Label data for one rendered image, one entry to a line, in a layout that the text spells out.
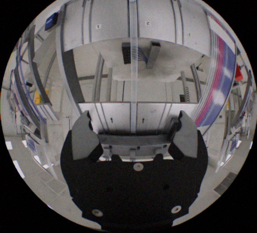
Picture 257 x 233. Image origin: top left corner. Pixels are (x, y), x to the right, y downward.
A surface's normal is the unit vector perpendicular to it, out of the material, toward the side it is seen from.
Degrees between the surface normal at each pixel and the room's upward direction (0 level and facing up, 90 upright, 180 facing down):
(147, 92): 90
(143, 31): 44
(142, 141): 134
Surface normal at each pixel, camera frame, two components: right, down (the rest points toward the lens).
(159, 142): -0.02, -0.77
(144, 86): -0.04, -0.11
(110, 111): -0.04, 0.63
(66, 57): 1.00, 0.00
